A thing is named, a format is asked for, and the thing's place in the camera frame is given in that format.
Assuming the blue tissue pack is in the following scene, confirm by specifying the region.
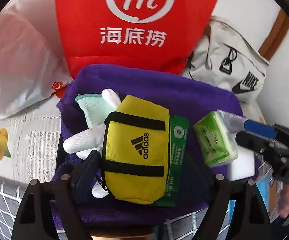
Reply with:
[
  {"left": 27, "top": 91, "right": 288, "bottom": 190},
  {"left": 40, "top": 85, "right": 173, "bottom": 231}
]
[{"left": 256, "top": 175, "right": 272, "bottom": 205}]

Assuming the white plastic shopping bag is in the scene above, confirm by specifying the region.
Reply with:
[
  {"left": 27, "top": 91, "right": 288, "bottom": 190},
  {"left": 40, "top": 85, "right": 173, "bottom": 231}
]
[{"left": 0, "top": 1, "right": 75, "bottom": 117}]

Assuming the purple towel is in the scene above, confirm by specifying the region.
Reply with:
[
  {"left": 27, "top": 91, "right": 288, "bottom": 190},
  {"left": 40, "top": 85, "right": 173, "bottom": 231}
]
[{"left": 51, "top": 64, "right": 260, "bottom": 228}]

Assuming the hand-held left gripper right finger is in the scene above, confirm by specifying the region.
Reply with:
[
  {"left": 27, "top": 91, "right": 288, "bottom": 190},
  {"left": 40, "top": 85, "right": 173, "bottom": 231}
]
[{"left": 187, "top": 152, "right": 272, "bottom": 240}]

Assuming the white work glove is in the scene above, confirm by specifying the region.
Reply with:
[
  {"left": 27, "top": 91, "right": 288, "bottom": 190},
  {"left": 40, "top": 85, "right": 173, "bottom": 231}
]
[{"left": 63, "top": 88, "right": 122, "bottom": 198}]

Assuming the brown wooden door frame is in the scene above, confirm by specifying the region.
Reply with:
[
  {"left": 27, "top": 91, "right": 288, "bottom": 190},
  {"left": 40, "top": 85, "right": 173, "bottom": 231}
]
[{"left": 258, "top": 9, "right": 289, "bottom": 60}]

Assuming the grey waist bag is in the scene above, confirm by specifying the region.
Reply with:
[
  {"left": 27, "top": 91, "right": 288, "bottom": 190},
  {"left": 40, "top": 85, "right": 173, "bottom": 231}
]
[{"left": 182, "top": 16, "right": 270, "bottom": 103}]

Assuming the yellow zip pouch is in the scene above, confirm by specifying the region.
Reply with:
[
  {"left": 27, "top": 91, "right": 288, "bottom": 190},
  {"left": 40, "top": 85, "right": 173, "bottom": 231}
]
[{"left": 101, "top": 95, "right": 171, "bottom": 205}]

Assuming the red paper bag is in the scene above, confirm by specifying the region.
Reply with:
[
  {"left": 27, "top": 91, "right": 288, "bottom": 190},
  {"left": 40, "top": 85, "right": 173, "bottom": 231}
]
[{"left": 55, "top": 0, "right": 226, "bottom": 80}]

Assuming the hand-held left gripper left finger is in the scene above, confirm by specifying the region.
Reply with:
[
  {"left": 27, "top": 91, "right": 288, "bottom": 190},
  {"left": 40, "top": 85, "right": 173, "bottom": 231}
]
[{"left": 14, "top": 150, "right": 101, "bottom": 240}]

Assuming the green pocket tissue pack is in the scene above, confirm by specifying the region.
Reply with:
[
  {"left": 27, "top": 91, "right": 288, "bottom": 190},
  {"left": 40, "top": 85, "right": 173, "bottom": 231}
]
[{"left": 193, "top": 111, "right": 238, "bottom": 167}]

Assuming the green wet wipes packet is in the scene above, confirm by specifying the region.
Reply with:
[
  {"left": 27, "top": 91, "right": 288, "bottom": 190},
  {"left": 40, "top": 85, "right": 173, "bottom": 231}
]
[{"left": 157, "top": 115, "right": 190, "bottom": 207}]

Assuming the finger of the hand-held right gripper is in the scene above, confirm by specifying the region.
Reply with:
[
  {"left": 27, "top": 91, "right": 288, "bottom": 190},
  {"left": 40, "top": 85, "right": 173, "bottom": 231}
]
[
  {"left": 235, "top": 132, "right": 282, "bottom": 160},
  {"left": 243, "top": 119, "right": 285, "bottom": 143}
]

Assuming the fruit printed bed sheet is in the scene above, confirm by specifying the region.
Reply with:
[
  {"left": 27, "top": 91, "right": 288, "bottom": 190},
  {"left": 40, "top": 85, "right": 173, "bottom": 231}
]
[{"left": 0, "top": 97, "right": 69, "bottom": 180}]

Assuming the white box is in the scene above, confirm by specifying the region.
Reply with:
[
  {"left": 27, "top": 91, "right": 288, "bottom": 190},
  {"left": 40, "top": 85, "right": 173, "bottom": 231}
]
[{"left": 217, "top": 109, "right": 257, "bottom": 182}]

